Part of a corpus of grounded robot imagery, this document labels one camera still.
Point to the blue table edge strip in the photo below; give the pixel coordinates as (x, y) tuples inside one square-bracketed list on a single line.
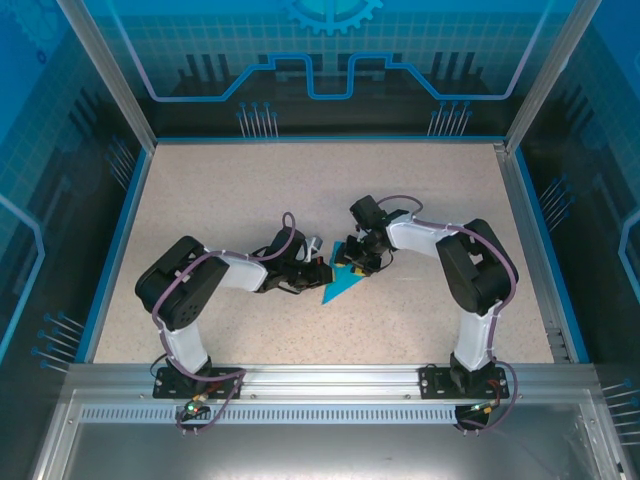
[(117, 255), (550, 255)]

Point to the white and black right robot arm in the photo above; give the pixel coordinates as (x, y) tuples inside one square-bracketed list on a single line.
[(475, 270)]

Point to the aluminium mounting rail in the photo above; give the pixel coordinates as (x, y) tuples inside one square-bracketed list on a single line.
[(325, 380)]

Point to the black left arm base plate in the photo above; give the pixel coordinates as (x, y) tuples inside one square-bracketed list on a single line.
[(167, 387)]

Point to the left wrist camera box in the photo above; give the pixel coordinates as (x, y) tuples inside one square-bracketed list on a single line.
[(314, 245)]

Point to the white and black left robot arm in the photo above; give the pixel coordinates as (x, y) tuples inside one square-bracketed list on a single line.
[(180, 295)]

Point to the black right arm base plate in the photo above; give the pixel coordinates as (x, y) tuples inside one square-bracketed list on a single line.
[(432, 382)]

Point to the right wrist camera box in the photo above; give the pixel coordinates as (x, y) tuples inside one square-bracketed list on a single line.
[(354, 220)]

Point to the aluminium side rail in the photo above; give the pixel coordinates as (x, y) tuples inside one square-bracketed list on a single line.
[(531, 255)]

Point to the blue printed side panel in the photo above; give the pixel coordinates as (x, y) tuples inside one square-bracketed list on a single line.
[(600, 200), (50, 200)]

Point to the aluminium frame post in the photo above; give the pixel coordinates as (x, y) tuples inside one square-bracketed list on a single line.
[(550, 75), (110, 75)]

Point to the blue printed back panel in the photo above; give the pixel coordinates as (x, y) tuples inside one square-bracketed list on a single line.
[(400, 30)]

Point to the metal tray sheet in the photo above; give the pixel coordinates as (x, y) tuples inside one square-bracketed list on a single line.
[(325, 450)]

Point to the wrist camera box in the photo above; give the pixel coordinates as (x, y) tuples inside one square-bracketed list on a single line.
[(354, 220), (314, 245)]

